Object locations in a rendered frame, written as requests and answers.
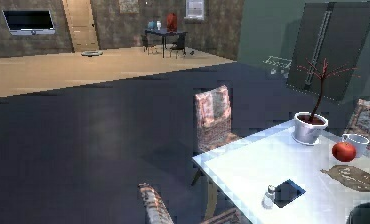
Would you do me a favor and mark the beige room door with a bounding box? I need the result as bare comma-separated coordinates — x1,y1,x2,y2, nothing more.
61,0,100,53

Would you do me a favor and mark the red apple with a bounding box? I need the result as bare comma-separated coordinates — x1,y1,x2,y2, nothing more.
331,141,357,163

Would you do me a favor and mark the dark small table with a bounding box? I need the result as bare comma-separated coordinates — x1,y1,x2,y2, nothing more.
144,28,188,59

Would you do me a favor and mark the white bowl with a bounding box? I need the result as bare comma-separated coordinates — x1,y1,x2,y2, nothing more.
341,133,370,159

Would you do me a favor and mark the red box-shaped object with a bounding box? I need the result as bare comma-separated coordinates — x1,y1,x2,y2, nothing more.
166,12,178,33

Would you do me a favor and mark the pink patterned chair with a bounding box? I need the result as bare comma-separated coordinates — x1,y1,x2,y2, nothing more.
137,182,244,224
191,84,241,187

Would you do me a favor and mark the red twig plant white pot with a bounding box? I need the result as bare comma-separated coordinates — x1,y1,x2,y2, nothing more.
291,57,360,146

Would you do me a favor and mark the dark chair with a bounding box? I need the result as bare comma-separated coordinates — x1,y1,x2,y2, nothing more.
169,33,187,60
140,33,159,56

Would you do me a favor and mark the wall-mounted television set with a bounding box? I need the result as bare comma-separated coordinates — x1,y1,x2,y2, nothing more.
1,9,57,36

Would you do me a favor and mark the black rounded object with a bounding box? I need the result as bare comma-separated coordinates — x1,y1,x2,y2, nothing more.
346,202,370,224

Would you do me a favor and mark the framed beige wall picture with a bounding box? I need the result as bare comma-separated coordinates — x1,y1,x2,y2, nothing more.
118,0,140,15

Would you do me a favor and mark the round grey robot vacuum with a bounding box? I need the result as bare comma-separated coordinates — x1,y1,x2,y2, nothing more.
80,50,104,57

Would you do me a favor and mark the dark grey fridge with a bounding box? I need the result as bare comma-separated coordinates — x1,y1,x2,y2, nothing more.
286,1,370,105

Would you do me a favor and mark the white framed window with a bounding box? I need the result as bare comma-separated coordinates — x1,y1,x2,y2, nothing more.
184,0,206,21

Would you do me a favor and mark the clear salt shaker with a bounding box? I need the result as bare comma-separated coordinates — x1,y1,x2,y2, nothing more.
261,184,277,210

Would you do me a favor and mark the white dining table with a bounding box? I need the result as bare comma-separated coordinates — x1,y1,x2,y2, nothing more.
191,119,370,224

